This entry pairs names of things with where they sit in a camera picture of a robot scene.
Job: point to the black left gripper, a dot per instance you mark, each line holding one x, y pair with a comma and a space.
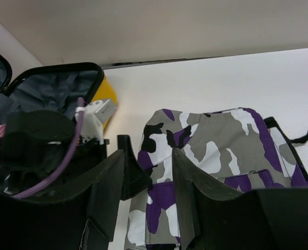
42, 150

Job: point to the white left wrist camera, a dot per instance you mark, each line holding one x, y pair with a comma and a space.
95, 116

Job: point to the yellow hard-shell suitcase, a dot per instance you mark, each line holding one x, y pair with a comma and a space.
55, 88

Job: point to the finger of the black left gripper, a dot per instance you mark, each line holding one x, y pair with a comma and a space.
135, 180

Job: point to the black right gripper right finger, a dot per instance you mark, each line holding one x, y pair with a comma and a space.
196, 193

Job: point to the purple camouflage backpack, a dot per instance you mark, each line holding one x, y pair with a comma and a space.
237, 146

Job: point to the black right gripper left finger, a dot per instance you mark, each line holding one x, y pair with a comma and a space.
103, 204

